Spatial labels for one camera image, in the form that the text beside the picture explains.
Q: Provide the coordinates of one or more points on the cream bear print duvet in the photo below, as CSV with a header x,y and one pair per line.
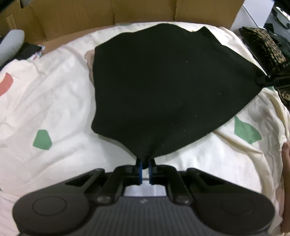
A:
x,y
46,134

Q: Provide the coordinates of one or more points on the black bear-pattern shorts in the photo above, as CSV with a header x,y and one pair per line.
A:
x,y
162,88

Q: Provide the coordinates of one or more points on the black cloth under pillow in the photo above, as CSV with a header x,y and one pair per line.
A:
x,y
27,50

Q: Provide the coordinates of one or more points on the black jacket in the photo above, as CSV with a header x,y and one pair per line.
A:
x,y
281,41

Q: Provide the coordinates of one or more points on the person's right hand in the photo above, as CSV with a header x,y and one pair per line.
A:
x,y
285,174

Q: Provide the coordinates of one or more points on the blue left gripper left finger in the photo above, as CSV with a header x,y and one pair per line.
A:
x,y
139,169

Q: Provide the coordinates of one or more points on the light blue neck pillow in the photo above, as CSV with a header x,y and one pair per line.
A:
x,y
11,44

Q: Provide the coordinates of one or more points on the brown cardboard box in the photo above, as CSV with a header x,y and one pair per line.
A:
x,y
46,20

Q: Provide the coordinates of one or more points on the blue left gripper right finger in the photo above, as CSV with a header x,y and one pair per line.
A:
x,y
152,170

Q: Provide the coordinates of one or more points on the leopard print garment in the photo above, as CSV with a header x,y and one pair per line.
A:
x,y
266,52

